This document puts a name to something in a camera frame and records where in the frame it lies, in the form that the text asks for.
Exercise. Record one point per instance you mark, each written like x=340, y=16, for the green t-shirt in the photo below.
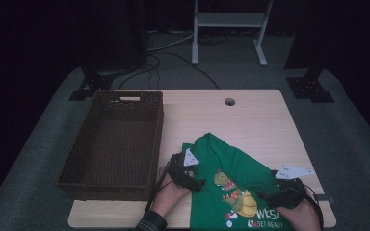
x=237, y=160

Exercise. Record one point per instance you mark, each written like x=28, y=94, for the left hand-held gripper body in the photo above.
x=179, y=173

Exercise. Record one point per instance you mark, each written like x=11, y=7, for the grey table edge bracket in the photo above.
x=327, y=199

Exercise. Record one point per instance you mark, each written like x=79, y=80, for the white metal stand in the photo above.
x=229, y=19

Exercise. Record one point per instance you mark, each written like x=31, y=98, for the person's left hand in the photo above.
x=168, y=199

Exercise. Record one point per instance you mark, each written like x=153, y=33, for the black stand base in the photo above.
x=93, y=85
x=308, y=88

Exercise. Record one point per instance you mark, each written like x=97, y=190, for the brown wicker basket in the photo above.
x=109, y=192

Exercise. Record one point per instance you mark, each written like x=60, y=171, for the person's right hand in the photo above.
x=302, y=218

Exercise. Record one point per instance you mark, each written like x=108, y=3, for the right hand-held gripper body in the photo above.
x=289, y=195

